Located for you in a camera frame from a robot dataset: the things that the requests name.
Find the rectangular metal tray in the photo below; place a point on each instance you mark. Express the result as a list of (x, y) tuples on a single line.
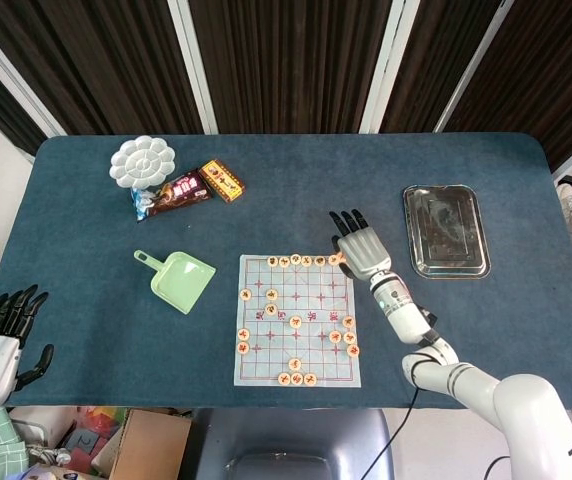
[(446, 230)]

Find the grey plastic chair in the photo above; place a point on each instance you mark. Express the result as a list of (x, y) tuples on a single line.
[(291, 435)]

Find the white flower paint palette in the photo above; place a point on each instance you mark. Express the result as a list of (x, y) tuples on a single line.
[(141, 162)]

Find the blue white snack packet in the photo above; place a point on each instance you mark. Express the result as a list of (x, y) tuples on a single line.
[(141, 202)]

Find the green checkered cloth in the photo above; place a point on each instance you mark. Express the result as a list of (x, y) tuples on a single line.
[(8, 445)]

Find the blue felt tablecloth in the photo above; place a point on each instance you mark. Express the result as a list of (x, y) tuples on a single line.
[(291, 200)]

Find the colourful number foam blocks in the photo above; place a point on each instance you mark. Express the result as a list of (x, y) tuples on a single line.
[(86, 440)]

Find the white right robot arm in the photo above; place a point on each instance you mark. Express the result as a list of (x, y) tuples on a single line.
[(516, 395)]

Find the Chinese chess paper board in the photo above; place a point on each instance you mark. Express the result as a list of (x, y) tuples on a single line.
[(311, 300)]

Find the green plastic dustpan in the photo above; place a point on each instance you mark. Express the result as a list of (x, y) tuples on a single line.
[(181, 285)]

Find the wooden Chinese chess piece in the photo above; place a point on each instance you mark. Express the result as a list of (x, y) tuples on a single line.
[(334, 259), (307, 260), (353, 350), (294, 363), (283, 378), (245, 294), (272, 293), (242, 347), (243, 333), (309, 379), (320, 260), (270, 308), (295, 321), (350, 337), (335, 336), (295, 259), (272, 261), (348, 321), (283, 261), (296, 378)]

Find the yellow red snack box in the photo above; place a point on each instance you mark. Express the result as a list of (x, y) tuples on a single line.
[(221, 181)]

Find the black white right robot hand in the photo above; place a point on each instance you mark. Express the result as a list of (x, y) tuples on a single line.
[(363, 252)]

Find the brown cardboard box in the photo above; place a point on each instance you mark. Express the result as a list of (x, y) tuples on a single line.
[(151, 440)]

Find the brown chocolate snack wrapper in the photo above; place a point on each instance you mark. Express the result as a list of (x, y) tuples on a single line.
[(181, 190)]

